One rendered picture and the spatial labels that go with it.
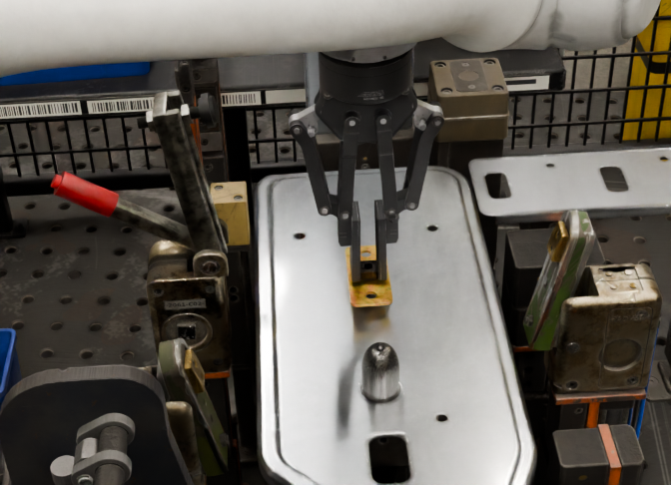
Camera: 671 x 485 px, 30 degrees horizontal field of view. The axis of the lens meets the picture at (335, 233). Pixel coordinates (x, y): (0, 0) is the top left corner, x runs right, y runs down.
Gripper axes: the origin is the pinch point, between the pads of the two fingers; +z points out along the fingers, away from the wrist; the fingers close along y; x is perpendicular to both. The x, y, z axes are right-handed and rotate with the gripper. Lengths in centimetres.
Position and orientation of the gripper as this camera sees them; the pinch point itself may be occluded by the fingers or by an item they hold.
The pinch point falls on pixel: (367, 241)
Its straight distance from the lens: 112.1
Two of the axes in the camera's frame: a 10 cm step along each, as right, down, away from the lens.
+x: -0.6, -6.1, 7.9
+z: 0.3, 7.9, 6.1
